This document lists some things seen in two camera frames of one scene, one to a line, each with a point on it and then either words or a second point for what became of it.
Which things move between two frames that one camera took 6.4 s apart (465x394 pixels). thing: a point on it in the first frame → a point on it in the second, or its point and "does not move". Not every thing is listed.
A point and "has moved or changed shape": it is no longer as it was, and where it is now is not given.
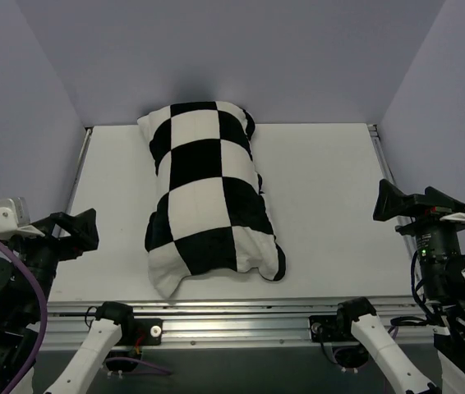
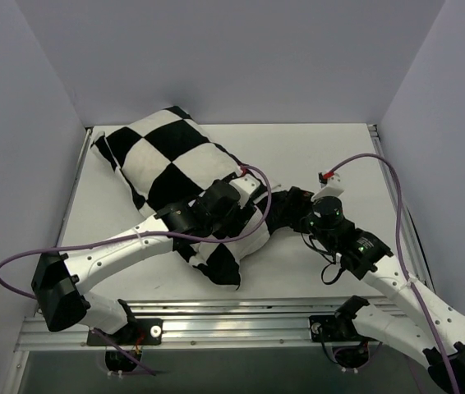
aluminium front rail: (234, 323) does not move
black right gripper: (425, 217) → (295, 203)
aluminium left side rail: (78, 166) does not move
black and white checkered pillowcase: (209, 215) has moved or changed shape
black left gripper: (54, 231) → (246, 208)
